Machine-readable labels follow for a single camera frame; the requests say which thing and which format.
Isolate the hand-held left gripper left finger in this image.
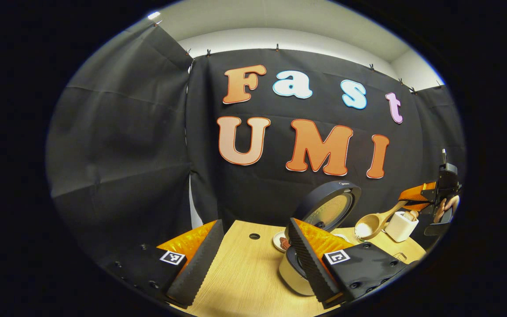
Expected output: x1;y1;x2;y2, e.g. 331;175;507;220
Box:
110;219;225;309

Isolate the white toaster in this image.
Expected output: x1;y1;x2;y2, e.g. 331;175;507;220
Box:
385;210;419;243

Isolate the black backdrop cloth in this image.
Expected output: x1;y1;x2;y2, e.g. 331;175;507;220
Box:
46;22;465;265

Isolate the small round red bean dish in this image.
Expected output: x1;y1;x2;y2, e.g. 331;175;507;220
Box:
273;231;290;252

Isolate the wooden spoon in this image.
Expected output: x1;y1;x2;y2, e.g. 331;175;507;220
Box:
355;200;409;241

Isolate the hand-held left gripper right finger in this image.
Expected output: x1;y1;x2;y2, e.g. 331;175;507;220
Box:
287;217;408;309

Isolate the grey lidded rice cooker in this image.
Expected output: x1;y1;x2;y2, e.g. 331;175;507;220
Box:
279;181;362;296

